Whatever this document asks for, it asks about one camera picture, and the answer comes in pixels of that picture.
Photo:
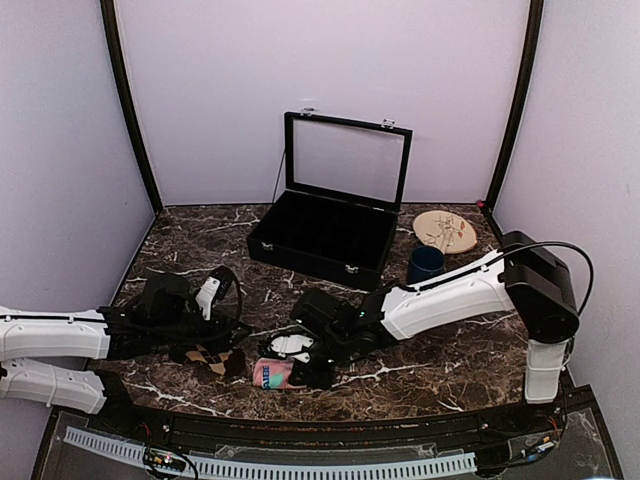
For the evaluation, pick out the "black right frame post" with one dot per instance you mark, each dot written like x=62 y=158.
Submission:
x=530 y=44

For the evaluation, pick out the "black frame post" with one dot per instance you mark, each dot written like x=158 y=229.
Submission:
x=123 y=88
x=530 y=44

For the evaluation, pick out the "dark blue mug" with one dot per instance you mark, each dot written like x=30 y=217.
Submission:
x=425 y=262

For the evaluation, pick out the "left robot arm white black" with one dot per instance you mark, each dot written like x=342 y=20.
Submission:
x=104 y=334

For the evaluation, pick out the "small circuit board with leds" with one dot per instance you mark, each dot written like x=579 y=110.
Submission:
x=163 y=461

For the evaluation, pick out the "black left frame post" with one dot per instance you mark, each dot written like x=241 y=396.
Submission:
x=123 y=88

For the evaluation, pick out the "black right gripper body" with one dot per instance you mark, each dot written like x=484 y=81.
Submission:
x=333 y=345

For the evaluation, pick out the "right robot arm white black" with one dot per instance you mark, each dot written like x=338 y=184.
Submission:
x=522 y=275

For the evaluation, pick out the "black display case glass lid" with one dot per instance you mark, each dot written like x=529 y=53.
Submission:
x=337 y=216

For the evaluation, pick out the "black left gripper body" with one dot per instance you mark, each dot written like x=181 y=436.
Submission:
x=172 y=333

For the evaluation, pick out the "pink teal patterned sock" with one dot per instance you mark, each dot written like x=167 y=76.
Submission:
x=273 y=374

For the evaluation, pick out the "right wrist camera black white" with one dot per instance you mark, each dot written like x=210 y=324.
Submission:
x=317 y=314

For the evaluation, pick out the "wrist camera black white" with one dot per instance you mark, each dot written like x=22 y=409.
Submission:
x=317 y=314
x=168 y=296

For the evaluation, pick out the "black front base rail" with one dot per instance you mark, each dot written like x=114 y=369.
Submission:
x=567 y=439

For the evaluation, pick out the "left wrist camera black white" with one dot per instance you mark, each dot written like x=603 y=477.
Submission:
x=168 y=296

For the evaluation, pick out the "white slotted cable duct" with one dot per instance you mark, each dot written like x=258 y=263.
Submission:
x=253 y=463

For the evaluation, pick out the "brown argyle sock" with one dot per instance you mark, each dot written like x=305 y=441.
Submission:
x=227 y=364

